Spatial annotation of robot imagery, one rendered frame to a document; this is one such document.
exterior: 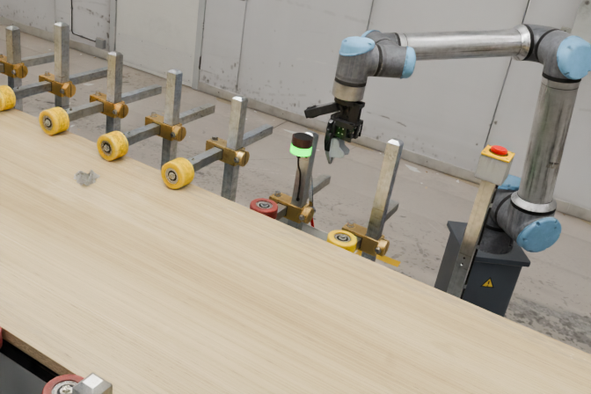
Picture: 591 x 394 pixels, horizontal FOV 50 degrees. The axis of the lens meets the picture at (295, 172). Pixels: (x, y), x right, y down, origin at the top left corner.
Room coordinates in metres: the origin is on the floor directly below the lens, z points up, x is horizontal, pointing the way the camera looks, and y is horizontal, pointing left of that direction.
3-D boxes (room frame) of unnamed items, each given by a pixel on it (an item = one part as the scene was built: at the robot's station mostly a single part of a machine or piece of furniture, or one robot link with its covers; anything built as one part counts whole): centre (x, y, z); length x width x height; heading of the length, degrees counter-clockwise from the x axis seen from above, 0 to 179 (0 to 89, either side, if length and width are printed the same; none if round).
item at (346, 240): (1.47, -0.15, 0.85); 0.08 x 0.08 x 0.11
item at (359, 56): (1.74, -0.11, 1.32); 0.10 x 0.09 x 0.12; 110
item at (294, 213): (1.70, 0.00, 0.85); 0.13 x 0.06 x 0.05; 64
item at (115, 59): (2.02, 0.65, 0.90); 0.03 x 0.03 x 0.48; 64
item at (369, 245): (1.59, -0.23, 0.84); 0.13 x 0.06 x 0.05; 64
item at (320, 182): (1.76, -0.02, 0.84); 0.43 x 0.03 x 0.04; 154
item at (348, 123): (1.73, -0.12, 1.15); 0.09 x 0.08 x 0.12; 64
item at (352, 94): (1.74, -0.11, 1.23); 0.10 x 0.09 x 0.05; 154
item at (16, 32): (2.23, 1.10, 0.87); 0.03 x 0.03 x 0.48; 64
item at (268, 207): (1.58, 0.07, 0.85); 0.08 x 0.08 x 0.11
